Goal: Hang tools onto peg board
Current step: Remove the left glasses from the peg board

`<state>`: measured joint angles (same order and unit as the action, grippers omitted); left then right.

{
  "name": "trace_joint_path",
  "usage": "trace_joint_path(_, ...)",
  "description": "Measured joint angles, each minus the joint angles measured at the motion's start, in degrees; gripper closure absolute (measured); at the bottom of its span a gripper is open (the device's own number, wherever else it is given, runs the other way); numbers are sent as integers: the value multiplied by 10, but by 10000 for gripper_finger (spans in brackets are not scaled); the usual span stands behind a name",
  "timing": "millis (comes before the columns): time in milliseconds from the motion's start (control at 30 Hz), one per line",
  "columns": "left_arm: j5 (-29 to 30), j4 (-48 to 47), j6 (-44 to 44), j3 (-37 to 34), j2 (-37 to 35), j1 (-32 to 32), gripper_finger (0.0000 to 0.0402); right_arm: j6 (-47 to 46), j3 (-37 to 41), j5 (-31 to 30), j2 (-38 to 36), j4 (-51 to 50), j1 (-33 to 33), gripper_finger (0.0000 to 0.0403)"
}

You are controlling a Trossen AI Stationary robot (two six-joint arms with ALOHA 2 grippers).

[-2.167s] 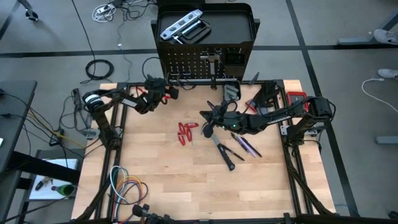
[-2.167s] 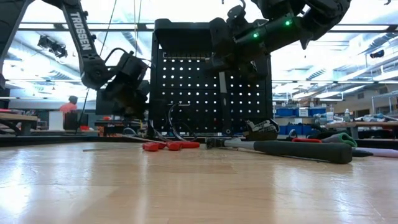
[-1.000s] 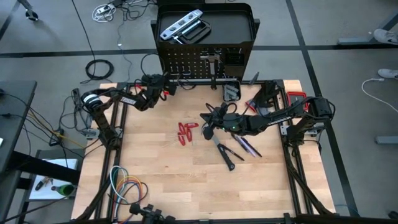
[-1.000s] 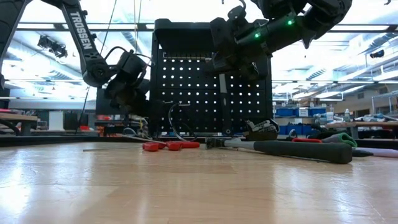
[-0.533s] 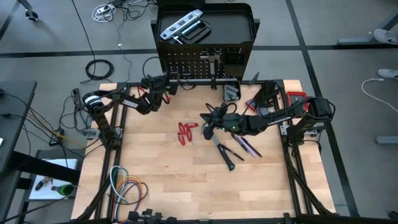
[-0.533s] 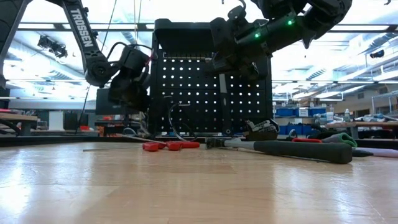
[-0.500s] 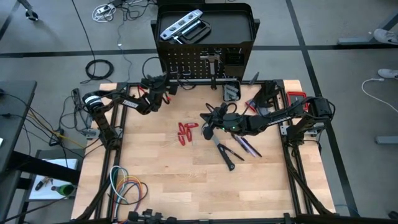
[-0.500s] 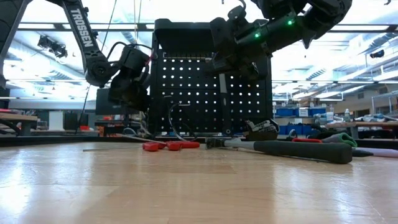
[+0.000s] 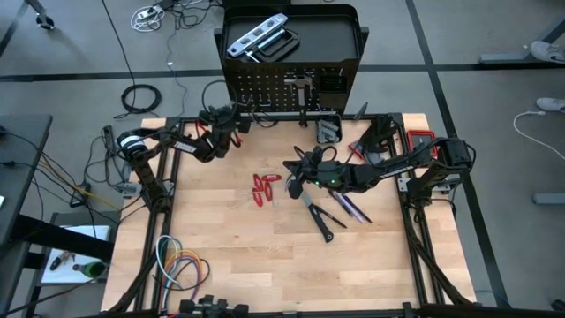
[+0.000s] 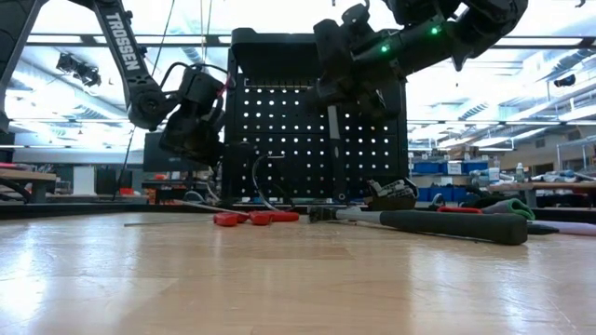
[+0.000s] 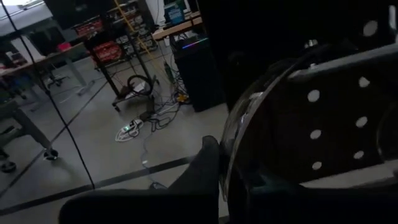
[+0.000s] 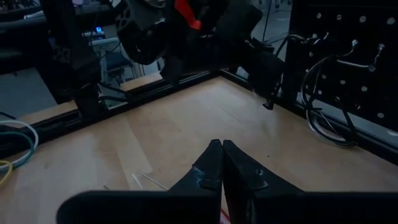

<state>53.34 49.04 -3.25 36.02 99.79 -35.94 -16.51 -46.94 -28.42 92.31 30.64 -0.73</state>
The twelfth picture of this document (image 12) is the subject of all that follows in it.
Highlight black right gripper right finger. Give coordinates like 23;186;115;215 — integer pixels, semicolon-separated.
223;139;398;224

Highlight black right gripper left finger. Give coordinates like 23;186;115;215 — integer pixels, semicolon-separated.
57;139;224;224

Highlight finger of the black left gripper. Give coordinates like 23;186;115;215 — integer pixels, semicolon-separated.
242;42;285;100
228;0;265;44

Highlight steel double pegboard hook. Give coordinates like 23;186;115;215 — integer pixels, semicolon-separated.
337;40;386;72
289;32;330;44

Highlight black pegboard tool cart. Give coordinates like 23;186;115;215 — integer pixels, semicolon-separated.
281;0;398;147

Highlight white cable loop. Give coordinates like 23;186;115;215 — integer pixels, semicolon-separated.
0;119;40;170

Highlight green cable loop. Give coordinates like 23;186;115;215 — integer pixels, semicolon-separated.
0;130;35;162

